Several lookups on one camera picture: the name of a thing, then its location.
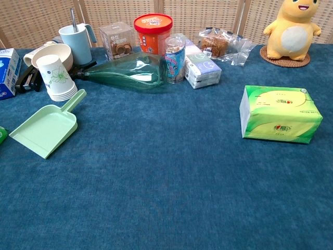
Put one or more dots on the beige bowl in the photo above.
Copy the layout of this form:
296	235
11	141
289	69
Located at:
56	53

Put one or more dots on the blue white carton box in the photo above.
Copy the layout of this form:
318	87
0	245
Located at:
7	73

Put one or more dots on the beige cup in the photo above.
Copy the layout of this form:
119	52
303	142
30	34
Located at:
28	57

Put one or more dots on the clear box with brown rolls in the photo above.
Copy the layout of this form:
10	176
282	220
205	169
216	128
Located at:
118	43

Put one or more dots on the metal straw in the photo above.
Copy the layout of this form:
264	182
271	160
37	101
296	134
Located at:
74	19

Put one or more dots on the green plastic bottle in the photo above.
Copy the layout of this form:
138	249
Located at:
130	74

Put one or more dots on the small green packet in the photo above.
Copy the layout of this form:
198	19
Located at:
2	134

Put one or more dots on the yellow plush toy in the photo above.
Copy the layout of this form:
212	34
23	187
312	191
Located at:
292	31

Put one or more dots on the rattan folding screen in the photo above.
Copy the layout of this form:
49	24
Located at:
166	15

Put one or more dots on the purple white pocket tissue pack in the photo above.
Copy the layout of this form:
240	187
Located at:
201	67

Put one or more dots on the clear snack cup blue label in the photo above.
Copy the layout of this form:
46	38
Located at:
174	62

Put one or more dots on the blue tablecloth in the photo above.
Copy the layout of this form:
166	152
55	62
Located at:
166	182

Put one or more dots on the black stapler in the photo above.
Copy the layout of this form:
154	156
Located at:
27	80

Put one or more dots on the black coaster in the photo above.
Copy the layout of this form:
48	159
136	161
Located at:
91	63

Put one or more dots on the orange noodle cup red lid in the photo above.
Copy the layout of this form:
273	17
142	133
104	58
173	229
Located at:
152	35

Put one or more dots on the round woven coaster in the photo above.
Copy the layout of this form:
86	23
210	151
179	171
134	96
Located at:
286	62

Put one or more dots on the flower print paper cup stack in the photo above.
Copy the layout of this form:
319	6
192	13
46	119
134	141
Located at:
58	78

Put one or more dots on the light blue mug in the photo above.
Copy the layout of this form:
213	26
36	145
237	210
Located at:
78	43

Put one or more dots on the light green dustpan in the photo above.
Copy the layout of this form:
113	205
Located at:
48	127

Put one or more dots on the clear bag of bread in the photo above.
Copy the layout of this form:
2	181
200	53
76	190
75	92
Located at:
221	45

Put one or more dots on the green tissue pack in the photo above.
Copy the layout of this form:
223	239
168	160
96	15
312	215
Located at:
281	117

